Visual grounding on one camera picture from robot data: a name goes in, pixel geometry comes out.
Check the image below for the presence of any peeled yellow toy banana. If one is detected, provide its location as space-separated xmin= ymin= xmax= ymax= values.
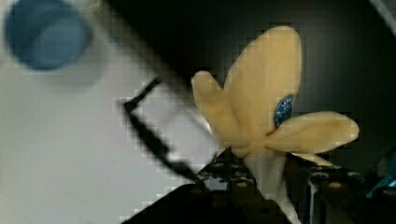
xmin=191 ymin=26 xmax=360 ymax=224

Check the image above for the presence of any blue round bowl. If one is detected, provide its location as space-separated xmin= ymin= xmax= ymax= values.
xmin=4 ymin=0 xmax=91 ymax=71

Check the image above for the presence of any silver black toaster oven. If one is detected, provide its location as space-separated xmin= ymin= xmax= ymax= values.
xmin=105 ymin=0 xmax=395 ymax=173

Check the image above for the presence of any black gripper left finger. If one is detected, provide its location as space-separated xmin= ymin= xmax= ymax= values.
xmin=121 ymin=149 xmax=291 ymax=224

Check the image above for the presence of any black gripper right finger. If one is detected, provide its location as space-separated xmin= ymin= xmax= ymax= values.
xmin=284 ymin=154 xmax=396 ymax=224

